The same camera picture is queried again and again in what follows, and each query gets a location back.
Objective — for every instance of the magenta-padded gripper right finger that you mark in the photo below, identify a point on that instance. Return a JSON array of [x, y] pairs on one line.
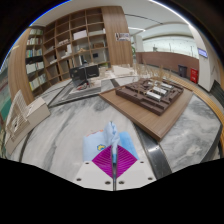
[[128, 170]]

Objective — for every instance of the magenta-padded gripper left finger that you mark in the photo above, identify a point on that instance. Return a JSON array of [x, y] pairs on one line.
[[100, 170]]

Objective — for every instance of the light blue printed towel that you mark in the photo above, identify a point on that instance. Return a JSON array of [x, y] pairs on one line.
[[110, 136]]

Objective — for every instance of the wooden model base board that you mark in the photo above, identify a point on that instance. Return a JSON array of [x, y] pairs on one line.
[[146, 120]]

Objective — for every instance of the dark brown architectural model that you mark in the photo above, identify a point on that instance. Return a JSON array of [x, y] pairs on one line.
[[143, 96]]

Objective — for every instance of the white slatted architectural model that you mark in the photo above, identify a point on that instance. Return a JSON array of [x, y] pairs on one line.
[[33, 115]]

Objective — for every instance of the black box architectural model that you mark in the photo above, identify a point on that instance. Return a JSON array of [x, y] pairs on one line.
[[83, 75]]

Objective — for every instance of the small white architectural model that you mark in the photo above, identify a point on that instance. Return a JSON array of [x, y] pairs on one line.
[[123, 71]]

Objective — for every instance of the black bin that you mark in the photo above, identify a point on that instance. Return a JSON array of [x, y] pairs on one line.
[[182, 71]]

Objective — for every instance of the red bin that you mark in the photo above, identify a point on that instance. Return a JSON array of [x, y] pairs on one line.
[[194, 75]]

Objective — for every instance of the bookshelf with green books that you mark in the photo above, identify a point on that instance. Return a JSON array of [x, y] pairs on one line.
[[5, 100]]

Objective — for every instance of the wooden shelf unit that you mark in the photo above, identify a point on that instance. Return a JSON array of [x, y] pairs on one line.
[[83, 36]]

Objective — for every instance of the wall poster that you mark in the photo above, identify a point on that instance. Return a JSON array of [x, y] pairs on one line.
[[122, 36]]

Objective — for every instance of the wall screen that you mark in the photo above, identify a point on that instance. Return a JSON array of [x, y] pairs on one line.
[[202, 53]]

